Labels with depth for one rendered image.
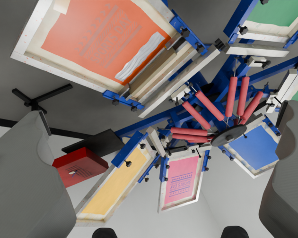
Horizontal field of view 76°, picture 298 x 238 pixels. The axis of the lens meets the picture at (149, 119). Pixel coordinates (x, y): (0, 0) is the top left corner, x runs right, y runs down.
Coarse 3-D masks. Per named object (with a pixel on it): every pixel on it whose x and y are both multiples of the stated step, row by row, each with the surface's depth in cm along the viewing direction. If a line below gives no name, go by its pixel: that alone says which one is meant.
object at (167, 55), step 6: (162, 54) 105; (168, 54) 102; (174, 54) 101; (156, 60) 107; (162, 60) 104; (168, 60) 103; (150, 66) 109; (156, 66) 106; (162, 66) 105; (144, 72) 112; (150, 72) 108; (156, 72) 107; (138, 78) 114; (144, 78) 110; (150, 78) 110; (132, 84) 116; (138, 84) 113; (144, 84) 112; (132, 90) 115; (138, 90) 114
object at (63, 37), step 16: (64, 16) 79; (64, 32) 84; (80, 32) 86; (48, 48) 88; (64, 48) 90; (80, 64) 100; (96, 64) 103; (112, 64) 106; (144, 64) 113; (128, 80) 120
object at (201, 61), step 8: (208, 48) 114; (216, 48) 110; (200, 56) 116; (208, 56) 113; (192, 64) 119; (200, 64) 116; (184, 72) 121; (192, 72) 120; (176, 80) 124; (184, 80) 124; (168, 88) 127; (176, 88) 128; (160, 96) 130; (144, 104) 139; (152, 104) 134; (144, 112) 139
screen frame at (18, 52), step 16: (48, 0) 70; (160, 0) 83; (32, 16) 72; (32, 32) 77; (16, 48) 80; (192, 48) 113; (32, 64) 88; (48, 64) 91; (176, 64) 118; (80, 80) 104; (160, 80) 124; (144, 96) 132
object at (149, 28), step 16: (80, 0) 76; (96, 0) 78; (112, 0) 80; (128, 0) 82; (80, 16) 81; (144, 16) 90; (144, 32) 96; (160, 32) 99; (128, 48) 101; (160, 48) 108
